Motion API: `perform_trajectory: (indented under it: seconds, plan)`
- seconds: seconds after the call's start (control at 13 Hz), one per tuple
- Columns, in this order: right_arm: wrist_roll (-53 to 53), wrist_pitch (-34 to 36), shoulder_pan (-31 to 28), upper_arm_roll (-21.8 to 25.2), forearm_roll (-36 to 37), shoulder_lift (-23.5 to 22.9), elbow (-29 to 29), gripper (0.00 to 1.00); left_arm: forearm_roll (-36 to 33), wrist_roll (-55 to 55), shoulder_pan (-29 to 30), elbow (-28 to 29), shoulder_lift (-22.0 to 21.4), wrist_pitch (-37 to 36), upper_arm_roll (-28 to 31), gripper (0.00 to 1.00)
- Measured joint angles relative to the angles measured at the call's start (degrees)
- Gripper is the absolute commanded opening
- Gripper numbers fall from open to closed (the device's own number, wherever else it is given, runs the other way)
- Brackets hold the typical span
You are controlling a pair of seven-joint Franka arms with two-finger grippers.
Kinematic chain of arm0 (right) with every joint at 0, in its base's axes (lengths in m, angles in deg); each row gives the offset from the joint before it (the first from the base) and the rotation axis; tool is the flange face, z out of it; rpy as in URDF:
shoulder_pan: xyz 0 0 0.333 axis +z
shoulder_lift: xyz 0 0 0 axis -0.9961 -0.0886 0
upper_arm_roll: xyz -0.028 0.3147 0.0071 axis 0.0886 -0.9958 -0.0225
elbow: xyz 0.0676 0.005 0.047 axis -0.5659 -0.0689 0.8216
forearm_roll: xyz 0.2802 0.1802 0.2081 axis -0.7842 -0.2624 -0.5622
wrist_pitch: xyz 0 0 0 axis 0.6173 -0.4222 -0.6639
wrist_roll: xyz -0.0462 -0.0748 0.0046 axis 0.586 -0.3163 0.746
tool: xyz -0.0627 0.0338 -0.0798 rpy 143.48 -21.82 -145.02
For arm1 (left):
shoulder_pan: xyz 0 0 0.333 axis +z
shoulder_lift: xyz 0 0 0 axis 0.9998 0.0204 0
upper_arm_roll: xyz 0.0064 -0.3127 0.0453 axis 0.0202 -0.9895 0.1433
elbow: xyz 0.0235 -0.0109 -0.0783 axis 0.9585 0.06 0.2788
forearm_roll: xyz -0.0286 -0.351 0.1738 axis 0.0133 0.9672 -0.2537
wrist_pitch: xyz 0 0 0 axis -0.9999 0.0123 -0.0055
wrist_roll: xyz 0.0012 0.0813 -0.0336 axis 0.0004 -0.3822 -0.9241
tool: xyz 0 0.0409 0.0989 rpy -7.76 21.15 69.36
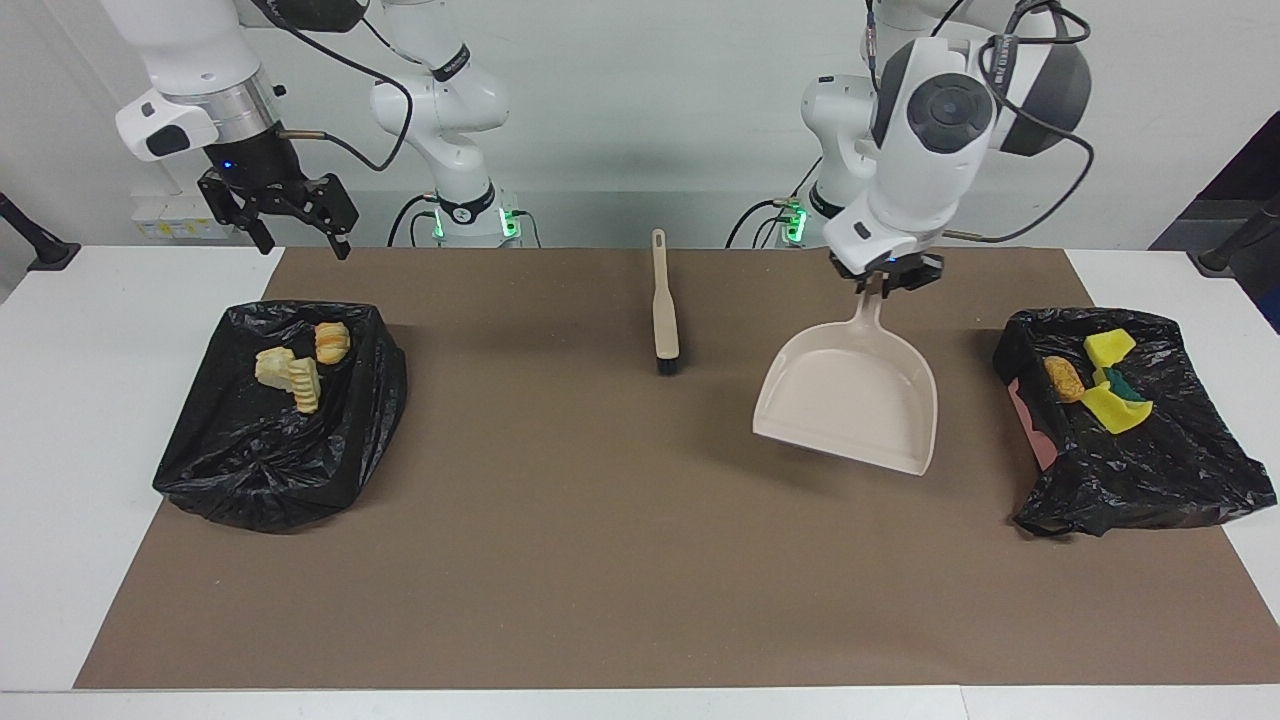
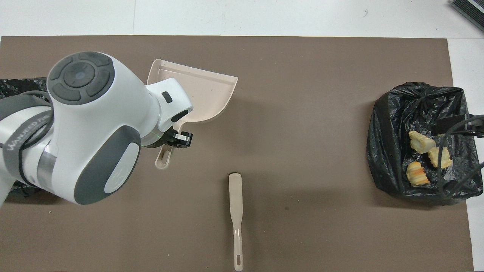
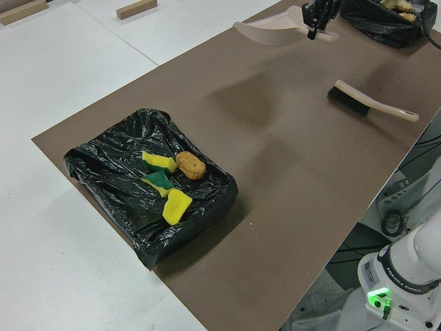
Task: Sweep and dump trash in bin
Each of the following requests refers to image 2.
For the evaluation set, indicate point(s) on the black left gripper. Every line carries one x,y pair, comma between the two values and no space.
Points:
166,139

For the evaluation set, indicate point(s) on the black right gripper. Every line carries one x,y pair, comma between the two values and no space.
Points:
481,127

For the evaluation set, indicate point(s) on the beige plastic dustpan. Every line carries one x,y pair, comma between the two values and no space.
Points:
208,94

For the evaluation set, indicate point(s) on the beige brush with black bristles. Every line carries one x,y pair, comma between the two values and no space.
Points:
236,204

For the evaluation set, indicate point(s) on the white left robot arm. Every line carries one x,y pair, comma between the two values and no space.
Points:
94,124

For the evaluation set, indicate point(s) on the black trash bag bin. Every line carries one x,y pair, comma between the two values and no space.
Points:
397,124

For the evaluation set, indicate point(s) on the black bag over pink bin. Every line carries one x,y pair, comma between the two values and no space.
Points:
19,85

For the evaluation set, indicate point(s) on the dark ribbed device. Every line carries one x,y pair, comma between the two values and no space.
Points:
470,11

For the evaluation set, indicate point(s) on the brown table mat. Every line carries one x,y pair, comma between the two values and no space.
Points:
302,75

